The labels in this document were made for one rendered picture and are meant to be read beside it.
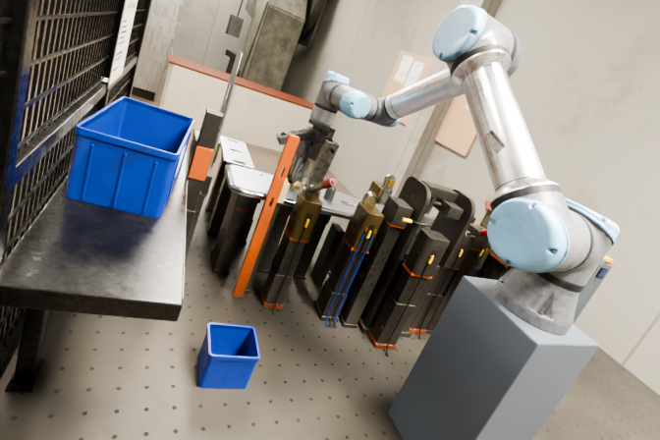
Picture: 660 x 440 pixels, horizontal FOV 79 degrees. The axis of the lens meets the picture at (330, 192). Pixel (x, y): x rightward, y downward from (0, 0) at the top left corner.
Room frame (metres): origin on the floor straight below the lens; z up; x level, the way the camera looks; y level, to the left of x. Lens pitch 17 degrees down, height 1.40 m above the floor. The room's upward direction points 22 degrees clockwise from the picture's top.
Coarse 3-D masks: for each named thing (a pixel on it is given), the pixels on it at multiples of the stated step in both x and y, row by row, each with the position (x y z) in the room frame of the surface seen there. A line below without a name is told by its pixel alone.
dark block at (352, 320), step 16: (384, 208) 1.11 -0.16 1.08; (400, 208) 1.06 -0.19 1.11; (384, 224) 1.09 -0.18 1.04; (400, 224) 1.07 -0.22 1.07; (384, 240) 1.06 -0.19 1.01; (368, 256) 1.09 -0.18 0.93; (384, 256) 1.07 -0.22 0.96; (368, 272) 1.06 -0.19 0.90; (352, 288) 1.10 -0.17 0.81; (368, 288) 1.07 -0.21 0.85; (352, 304) 1.07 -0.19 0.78; (352, 320) 1.07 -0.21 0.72
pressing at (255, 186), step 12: (228, 168) 1.16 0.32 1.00; (240, 168) 1.20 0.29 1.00; (228, 180) 1.08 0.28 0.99; (240, 180) 1.10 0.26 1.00; (252, 180) 1.14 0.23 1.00; (264, 180) 1.18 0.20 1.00; (240, 192) 1.02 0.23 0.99; (252, 192) 1.04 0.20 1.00; (264, 192) 1.08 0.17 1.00; (288, 192) 1.15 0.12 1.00; (324, 192) 1.29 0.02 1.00; (336, 192) 1.34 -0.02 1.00; (288, 204) 1.08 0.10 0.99; (324, 204) 1.18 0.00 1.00; (336, 204) 1.22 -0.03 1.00; (336, 216) 1.15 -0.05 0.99; (348, 216) 1.16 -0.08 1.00
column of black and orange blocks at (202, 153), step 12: (204, 120) 0.89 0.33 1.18; (216, 120) 0.90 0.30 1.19; (204, 132) 0.89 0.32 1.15; (216, 132) 0.90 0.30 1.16; (204, 144) 0.89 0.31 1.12; (192, 156) 0.90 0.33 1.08; (204, 156) 0.89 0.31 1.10; (192, 168) 0.89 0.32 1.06; (204, 168) 0.90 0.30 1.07; (192, 180) 0.89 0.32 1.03; (204, 180) 0.90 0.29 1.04; (192, 192) 0.90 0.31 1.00; (192, 204) 0.90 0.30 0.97; (192, 216) 0.90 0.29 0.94
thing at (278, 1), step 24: (264, 0) 6.58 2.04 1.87; (288, 0) 6.63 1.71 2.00; (312, 0) 6.99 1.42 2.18; (240, 24) 7.06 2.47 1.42; (264, 24) 6.40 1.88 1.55; (288, 24) 6.62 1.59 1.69; (312, 24) 6.97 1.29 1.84; (264, 48) 6.49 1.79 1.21; (288, 48) 6.71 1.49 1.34; (240, 72) 6.65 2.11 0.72; (264, 72) 6.57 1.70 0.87
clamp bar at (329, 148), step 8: (328, 144) 1.03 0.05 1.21; (336, 144) 1.04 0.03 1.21; (320, 152) 1.04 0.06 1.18; (328, 152) 1.03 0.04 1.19; (320, 160) 1.03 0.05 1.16; (328, 160) 1.04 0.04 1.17; (312, 168) 1.05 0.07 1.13; (320, 168) 1.04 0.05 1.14; (328, 168) 1.05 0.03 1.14; (312, 176) 1.04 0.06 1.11; (320, 176) 1.05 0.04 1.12; (312, 184) 1.05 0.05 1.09; (304, 192) 1.05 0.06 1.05
